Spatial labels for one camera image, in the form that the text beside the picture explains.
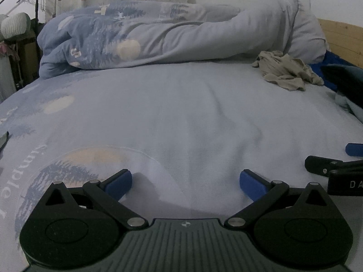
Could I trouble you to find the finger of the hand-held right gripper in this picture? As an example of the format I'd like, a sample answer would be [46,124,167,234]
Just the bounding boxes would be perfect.
[304,155,363,177]
[345,143,363,157]

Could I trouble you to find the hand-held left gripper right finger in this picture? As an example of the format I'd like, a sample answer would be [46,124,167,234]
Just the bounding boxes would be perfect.
[224,169,329,230]

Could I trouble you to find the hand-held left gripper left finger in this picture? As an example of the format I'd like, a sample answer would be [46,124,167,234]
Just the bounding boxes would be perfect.
[45,168,149,231]

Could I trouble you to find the light blue cloth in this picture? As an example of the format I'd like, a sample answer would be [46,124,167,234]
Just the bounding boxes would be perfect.
[335,93,363,124]

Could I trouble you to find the dark blue striped jacket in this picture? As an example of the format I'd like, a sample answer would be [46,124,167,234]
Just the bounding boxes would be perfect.
[308,50,363,91]

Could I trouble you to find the light blue printed bed sheet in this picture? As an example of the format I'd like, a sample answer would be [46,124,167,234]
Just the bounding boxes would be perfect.
[0,61,363,272]

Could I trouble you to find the beige crumpled cloth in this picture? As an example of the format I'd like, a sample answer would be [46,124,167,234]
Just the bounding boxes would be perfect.
[252,50,324,92]

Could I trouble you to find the wooden headboard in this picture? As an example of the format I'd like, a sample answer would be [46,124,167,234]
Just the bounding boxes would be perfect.
[317,18,363,70]

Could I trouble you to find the light grey pillow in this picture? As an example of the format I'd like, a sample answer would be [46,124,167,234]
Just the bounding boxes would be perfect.
[279,0,329,64]

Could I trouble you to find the light blue printed duvet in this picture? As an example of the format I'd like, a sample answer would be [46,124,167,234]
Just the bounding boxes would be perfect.
[37,0,295,80]

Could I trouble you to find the cardboard box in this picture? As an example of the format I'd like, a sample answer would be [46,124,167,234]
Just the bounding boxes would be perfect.
[17,31,40,87]

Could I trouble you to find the pink cloth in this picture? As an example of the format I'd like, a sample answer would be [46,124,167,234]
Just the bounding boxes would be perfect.
[0,41,20,61]

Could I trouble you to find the white padded bundle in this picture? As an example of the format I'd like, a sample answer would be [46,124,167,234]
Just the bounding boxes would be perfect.
[0,13,32,39]

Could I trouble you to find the black pole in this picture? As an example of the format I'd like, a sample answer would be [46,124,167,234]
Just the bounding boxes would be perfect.
[34,0,43,23]

